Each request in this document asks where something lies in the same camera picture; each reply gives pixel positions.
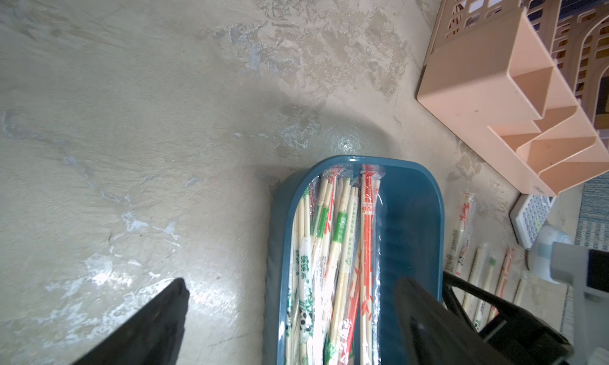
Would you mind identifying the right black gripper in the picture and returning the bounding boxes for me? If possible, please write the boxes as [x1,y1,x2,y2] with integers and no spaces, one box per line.
[442,243,608,364]

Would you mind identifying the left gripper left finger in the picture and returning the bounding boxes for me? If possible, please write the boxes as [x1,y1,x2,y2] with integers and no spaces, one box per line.
[76,278,190,364]

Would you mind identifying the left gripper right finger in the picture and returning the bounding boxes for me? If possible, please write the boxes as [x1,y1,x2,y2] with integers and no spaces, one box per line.
[394,278,511,364]

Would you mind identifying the green text chopsticks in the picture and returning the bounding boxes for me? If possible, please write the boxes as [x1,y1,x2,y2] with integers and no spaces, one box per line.
[461,242,491,314]

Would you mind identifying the red panda chopsticks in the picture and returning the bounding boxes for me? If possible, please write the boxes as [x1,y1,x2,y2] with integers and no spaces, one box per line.
[444,190,476,276]

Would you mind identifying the teal plastic storage tray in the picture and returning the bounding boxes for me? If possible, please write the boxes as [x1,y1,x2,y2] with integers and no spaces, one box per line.
[262,156,445,364]

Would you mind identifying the green panda chopsticks in tray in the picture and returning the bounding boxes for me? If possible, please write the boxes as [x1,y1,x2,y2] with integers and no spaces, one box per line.
[285,188,314,364]

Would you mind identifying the green band chopsticks in tray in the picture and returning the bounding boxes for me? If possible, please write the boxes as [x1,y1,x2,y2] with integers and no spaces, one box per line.
[324,177,358,364]

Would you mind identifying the red striped chopsticks in tray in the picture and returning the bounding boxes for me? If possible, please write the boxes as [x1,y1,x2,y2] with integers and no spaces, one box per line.
[360,165,380,364]

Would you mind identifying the white grey calculator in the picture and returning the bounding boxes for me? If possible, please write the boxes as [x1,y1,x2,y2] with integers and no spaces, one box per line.
[509,194,556,250]

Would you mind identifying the pink desk file organizer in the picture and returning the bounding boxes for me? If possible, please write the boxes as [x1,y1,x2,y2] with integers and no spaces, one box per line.
[416,0,608,197]

